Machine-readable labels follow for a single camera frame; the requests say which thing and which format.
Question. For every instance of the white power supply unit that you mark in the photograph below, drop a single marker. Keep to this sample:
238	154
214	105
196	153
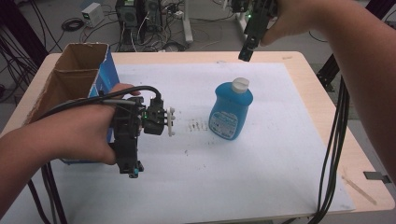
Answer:
92	14

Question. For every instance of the blue cardboard box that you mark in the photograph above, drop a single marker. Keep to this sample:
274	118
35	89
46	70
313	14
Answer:
74	74

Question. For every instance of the blue bottle with white cap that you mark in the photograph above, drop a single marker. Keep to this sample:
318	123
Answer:
229	112

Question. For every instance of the person's right hand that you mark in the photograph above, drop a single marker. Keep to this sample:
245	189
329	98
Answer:
295	15

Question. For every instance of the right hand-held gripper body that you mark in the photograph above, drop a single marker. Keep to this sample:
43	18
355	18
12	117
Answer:
260	12

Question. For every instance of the white foam mat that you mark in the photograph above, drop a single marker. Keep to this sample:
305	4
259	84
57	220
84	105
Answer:
233	174

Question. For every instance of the black metal frame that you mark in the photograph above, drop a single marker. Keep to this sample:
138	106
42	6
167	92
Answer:
328	73

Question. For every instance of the person's left hand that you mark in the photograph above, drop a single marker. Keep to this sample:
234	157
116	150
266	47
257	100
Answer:
84	130

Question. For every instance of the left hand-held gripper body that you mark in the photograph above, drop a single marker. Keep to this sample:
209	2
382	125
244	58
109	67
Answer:
127	121

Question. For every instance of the black computer tower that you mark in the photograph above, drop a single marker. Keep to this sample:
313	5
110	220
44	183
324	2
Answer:
126	14

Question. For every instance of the white metal stand leg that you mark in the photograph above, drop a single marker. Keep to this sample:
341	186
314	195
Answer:
187	21

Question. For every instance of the black tape strip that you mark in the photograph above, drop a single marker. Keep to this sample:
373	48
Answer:
376	176

